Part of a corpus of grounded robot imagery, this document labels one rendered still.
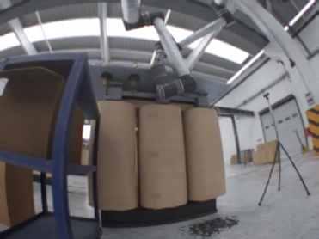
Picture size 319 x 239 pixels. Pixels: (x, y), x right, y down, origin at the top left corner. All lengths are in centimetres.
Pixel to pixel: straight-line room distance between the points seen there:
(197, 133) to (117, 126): 70
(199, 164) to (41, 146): 113
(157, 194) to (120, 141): 50
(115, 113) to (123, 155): 34
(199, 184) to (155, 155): 48
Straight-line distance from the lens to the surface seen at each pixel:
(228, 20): 169
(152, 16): 130
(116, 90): 127
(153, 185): 108
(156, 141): 109
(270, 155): 689
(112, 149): 105
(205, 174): 125
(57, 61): 56
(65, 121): 40
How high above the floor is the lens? 54
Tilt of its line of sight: 20 degrees up
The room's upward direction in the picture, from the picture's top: 2 degrees counter-clockwise
